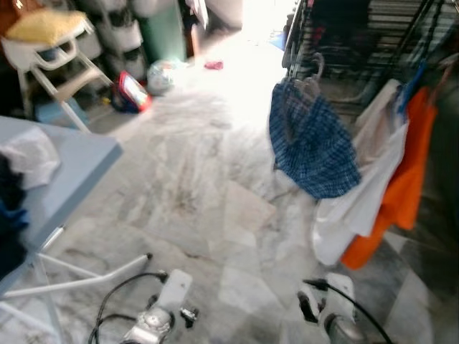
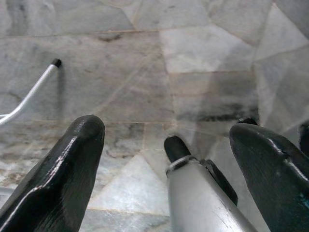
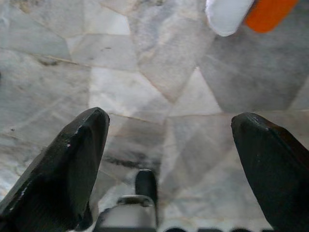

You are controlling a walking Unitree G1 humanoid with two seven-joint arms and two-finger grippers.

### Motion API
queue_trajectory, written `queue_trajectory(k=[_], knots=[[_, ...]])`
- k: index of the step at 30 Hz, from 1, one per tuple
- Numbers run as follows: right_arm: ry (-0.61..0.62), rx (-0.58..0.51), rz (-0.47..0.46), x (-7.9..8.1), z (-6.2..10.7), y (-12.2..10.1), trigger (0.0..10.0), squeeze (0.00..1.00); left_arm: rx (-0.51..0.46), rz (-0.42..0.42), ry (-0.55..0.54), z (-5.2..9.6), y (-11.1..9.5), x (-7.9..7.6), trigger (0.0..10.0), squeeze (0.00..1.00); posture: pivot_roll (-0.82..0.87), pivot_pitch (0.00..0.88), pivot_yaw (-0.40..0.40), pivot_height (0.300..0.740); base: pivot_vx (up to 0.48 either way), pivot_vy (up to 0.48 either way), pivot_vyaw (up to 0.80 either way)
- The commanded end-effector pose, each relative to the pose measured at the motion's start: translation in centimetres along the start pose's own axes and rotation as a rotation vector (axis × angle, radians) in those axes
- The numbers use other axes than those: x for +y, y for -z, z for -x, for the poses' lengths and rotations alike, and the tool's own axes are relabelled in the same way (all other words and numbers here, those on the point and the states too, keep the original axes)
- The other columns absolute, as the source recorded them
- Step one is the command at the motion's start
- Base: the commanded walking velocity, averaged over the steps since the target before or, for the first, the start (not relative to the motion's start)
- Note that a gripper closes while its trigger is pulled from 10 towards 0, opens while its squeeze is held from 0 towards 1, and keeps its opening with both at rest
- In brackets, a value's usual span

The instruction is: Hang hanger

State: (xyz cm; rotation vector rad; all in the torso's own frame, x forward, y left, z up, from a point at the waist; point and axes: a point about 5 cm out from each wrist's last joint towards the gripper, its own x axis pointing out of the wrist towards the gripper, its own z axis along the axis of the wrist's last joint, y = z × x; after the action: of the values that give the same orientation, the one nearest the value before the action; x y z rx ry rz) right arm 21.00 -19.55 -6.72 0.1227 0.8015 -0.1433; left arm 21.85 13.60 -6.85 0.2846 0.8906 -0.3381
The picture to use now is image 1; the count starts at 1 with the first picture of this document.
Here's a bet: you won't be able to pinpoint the red children's backpack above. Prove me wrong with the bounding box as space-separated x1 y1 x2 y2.
111 70 153 114

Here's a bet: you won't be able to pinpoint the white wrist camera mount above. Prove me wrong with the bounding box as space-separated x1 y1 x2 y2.
156 269 194 312
300 272 356 320

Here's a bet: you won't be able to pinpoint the white stacked storage bins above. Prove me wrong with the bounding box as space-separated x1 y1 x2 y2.
75 0 155 80

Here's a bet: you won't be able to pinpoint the white shirt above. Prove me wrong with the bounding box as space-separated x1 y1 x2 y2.
311 79 410 267

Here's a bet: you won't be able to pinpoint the orange shirt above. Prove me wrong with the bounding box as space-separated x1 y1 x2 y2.
339 86 438 271

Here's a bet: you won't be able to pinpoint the dark green sofa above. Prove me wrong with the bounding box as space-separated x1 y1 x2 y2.
420 50 459 237

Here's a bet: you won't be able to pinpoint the yellow chair cushion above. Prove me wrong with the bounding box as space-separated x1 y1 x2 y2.
6 9 88 45

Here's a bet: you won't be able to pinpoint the blue plaid shorts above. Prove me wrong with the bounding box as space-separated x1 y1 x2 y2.
269 77 361 200

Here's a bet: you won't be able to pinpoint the blue mat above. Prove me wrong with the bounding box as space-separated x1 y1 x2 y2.
271 32 288 52

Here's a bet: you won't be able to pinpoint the white blue plastic bag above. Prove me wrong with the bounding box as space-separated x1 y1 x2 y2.
147 59 189 95

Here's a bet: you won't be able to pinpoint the light blue box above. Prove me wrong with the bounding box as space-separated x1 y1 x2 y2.
34 99 90 128

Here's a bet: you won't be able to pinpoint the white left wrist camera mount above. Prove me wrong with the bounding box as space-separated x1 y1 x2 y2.
156 269 194 312

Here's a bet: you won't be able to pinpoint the beige plastic chair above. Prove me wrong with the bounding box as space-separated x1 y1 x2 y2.
0 11 114 133

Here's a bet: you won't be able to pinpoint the light grey folding table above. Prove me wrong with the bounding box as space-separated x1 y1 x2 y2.
0 115 153 344

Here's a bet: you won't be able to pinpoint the long black left arm cable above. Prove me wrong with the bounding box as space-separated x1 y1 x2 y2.
93 271 169 344

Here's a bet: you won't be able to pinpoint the black metal clothes rack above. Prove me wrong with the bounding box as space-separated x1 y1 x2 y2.
283 0 459 123

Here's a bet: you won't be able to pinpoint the short black left arm cable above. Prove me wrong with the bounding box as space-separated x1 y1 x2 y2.
87 312 141 344

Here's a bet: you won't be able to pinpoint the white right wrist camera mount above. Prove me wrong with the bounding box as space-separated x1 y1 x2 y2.
300 272 356 320

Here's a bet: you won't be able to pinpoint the green woven cabinet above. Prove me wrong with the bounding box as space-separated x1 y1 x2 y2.
140 4 187 64

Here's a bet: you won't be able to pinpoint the brown wooden cabinet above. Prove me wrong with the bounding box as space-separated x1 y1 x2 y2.
183 14 209 62

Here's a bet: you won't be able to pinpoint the blue plastic hanger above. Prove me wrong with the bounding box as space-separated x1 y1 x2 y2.
398 61 429 115

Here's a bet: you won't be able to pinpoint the black garment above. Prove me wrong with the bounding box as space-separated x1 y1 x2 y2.
0 154 31 282

